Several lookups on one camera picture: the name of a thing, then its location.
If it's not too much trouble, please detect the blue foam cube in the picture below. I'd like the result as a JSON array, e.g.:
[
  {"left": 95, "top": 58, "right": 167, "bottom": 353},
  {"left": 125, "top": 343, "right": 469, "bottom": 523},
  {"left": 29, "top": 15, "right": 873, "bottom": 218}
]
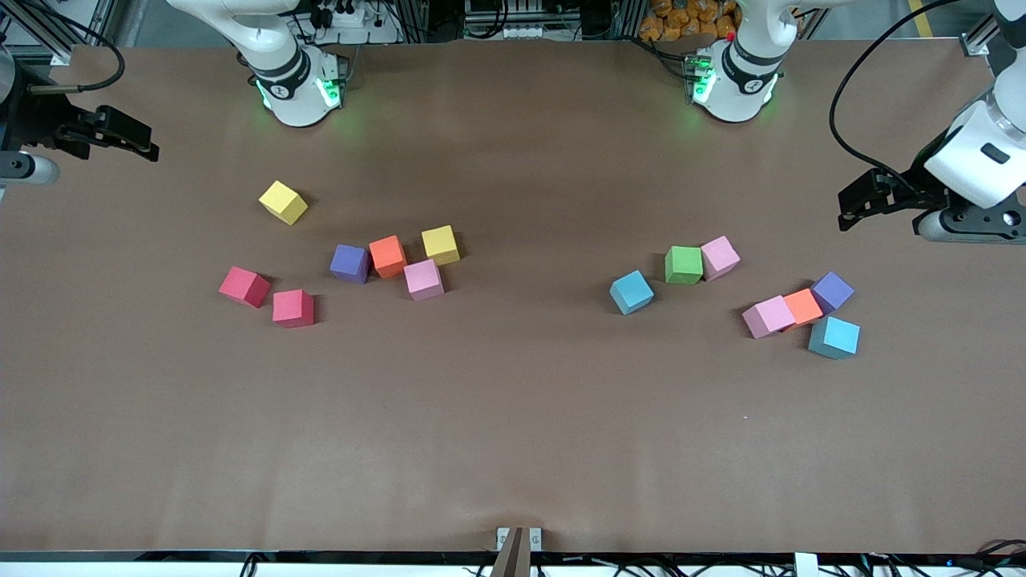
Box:
[
  {"left": 807, "top": 316, "right": 861, "bottom": 361},
  {"left": 609, "top": 270, "right": 655, "bottom": 316}
]

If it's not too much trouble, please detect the pink foam cube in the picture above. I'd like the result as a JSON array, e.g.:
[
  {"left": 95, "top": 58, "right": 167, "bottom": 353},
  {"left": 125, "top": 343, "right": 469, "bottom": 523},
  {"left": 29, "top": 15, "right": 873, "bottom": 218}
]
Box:
[
  {"left": 403, "top": 259, "right": 445, "bottom": 302},
  {"left": 741, "top": 295, "right": 797, "bottom": 340},
  {"left": 701, "top": 235, "right": 741, "bottom": 281}
]

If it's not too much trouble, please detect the red foam cube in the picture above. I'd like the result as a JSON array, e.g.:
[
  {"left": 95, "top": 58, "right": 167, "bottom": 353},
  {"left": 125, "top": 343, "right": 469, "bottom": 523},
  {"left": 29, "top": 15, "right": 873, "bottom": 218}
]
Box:
[
  {"left": 218, "top": 266, "right": 272, "bottom": 309},
  {"left": 272, "top": 289, "right": 315, "bottom": 329}
]

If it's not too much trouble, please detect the yellow foam cube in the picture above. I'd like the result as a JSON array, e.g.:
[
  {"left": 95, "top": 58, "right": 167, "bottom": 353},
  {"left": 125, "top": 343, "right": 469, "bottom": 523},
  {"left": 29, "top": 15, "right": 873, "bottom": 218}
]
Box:
[
  {"left": 258, "top": 180, "right": 309, "bottom": 226},
  {"left": 421, "top": 225, "right": 462, "bottom": 267}
]

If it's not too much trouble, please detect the white power strip with plugs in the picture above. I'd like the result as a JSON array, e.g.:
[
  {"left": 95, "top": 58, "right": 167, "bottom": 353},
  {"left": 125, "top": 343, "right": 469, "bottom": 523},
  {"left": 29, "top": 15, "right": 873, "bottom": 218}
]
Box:
[{"left": 309, "top": 0, "right": 402, "bottom": 45}]

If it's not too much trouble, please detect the orange foam cube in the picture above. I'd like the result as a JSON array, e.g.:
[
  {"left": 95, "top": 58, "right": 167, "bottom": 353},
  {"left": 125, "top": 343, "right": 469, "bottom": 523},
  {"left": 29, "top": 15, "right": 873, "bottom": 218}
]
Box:
[
  {"left": 782, "top": 288, "right": 825, "bottom": 331},
  {"left": 369, "top": 235, "right": 409, "bottom": 280}
]

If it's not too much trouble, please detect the green foam cube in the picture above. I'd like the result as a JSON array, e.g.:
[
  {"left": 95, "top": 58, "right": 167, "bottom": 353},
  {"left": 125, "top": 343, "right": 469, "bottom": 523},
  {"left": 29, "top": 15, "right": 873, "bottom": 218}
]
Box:
[{"left": 664, "top": 245, "right": 705, "bottom": 286}]

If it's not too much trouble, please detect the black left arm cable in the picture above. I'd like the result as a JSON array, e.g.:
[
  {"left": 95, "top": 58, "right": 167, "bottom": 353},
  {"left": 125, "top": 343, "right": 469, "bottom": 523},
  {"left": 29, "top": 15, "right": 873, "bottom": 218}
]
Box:
[{"left": 828, "top": 0, "right": 963, "bottom": 201}]

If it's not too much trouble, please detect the metal table edge bracket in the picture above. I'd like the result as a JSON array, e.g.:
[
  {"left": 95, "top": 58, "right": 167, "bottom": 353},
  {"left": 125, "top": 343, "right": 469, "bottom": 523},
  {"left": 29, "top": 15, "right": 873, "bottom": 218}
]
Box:
[{"left": 496, "top": 527, "right": 543, "bottom": 553}]

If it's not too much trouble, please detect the bag of orange items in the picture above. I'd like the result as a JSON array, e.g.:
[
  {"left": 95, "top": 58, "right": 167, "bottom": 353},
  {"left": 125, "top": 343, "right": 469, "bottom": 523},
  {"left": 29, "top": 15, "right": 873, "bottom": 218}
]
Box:
[{"left": 639, "top": 0, "right": 738, "bottom": 42}]

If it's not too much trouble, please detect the purple foam cube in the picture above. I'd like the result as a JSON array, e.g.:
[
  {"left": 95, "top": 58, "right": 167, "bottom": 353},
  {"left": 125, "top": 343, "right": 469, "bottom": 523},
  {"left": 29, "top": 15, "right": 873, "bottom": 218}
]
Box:
[
  {"left": 329, "top": 244, "right": 370, "bottom": 284},
  {"left": 810, "top": 271, "right": 855, "bottom": 315}
]

